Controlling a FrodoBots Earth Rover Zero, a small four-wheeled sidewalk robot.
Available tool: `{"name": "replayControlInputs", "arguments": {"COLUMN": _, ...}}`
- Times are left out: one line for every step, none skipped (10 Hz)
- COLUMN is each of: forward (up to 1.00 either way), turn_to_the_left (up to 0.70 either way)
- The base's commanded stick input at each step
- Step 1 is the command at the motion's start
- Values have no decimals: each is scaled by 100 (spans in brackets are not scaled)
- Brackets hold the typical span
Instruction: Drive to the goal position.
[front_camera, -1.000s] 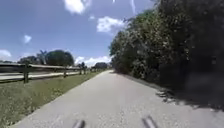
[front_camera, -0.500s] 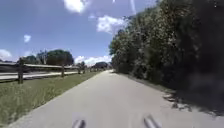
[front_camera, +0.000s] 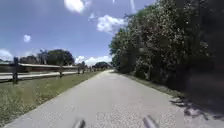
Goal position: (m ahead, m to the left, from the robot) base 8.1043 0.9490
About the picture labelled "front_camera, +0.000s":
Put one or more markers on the distant dark tree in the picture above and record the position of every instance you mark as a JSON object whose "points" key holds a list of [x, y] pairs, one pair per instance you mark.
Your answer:
{"points": [[101, 64]]}

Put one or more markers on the grey paved path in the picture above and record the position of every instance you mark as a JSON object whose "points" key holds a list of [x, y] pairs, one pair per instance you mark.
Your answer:
{"points": [[110, 96]]}

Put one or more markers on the grass verge under trees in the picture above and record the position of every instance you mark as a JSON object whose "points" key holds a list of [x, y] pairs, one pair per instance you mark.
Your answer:
{"points": [[151, 85]]}

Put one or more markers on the dark tree clump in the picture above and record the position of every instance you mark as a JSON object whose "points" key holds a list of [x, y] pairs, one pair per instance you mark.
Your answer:
{"points": [[55, 57]]}

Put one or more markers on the row of trees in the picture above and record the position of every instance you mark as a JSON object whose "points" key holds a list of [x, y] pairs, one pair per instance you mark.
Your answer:
{"points": [[173, 43]]}

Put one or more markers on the robot's own part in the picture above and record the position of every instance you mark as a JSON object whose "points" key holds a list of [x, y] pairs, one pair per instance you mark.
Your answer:
{"points": [[150, 122], [79, 124]]}

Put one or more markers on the grass strip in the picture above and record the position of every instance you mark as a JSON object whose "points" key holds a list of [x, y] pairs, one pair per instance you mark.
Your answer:
{"points": [[30, 93]]}

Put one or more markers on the wooden rail fence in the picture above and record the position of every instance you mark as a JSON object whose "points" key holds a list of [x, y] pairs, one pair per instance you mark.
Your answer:
{"points": [[40, 66]]}

